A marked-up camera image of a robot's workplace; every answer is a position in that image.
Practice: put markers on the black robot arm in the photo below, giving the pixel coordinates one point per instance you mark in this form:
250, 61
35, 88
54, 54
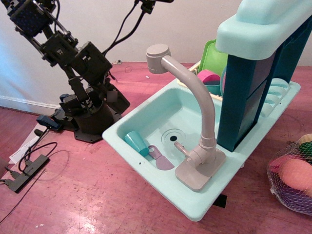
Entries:
95, 104

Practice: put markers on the pale pink faucet lever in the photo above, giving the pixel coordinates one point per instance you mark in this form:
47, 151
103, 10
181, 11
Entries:
182, 149

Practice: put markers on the green plastic plate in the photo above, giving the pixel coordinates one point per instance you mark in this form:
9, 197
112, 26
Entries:
213, 59

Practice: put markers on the purple toy spatula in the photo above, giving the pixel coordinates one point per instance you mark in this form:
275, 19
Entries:
162, 162

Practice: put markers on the mint toy sink basin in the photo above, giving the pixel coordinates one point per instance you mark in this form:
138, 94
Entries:
173, 113

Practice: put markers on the mesh bag of toys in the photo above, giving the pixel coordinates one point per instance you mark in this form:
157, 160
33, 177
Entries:
290, 175

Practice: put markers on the grey toy faucet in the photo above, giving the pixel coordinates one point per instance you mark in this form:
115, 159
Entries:
207, 159

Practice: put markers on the black usb hub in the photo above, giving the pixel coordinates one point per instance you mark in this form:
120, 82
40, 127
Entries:
25, 177

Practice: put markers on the teal and mint shelf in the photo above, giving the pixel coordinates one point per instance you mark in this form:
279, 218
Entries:
263, 40

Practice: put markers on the black tape piece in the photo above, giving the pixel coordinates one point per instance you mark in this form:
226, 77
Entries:
221, 201

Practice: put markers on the blue black clamp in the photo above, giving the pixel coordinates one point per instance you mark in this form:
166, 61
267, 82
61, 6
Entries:
48, 122

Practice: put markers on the teal plastic cup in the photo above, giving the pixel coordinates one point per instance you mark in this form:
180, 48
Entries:
135, 140

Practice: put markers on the white paper sheet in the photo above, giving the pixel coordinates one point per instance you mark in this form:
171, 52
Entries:
32, 137

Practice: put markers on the pink plastic bowl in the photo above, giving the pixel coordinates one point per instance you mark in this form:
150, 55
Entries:
208, 77

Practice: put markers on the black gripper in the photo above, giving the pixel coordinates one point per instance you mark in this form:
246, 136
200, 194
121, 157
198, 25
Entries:
93, 66

